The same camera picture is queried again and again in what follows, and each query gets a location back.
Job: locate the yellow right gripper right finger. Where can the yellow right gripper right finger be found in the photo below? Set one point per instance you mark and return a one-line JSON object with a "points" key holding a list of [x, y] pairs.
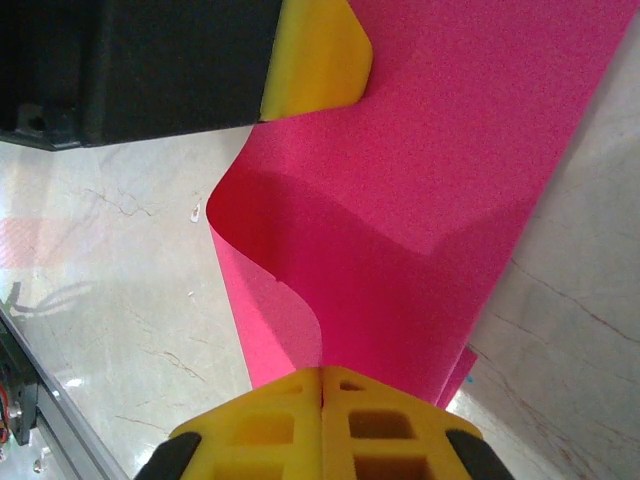
{"points": [[390, 440]]}

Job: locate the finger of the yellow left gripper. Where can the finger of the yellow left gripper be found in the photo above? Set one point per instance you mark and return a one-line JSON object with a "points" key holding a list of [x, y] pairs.
{"points": [[320, 55]]}

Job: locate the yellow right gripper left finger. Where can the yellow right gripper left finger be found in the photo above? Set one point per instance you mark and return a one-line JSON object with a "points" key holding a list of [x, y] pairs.
{"points": [[260, 440]]}

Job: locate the magenta cloth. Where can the magenta cloth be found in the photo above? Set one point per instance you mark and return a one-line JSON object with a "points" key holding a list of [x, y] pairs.
{"points": [[425, 175]]}

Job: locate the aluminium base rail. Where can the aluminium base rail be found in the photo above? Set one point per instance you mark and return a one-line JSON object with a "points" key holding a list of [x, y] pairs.
{"points": [[75, 435]]}

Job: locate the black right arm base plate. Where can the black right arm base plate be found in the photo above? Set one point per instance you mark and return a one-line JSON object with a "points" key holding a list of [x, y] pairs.
{"points": [[17, 400]]}

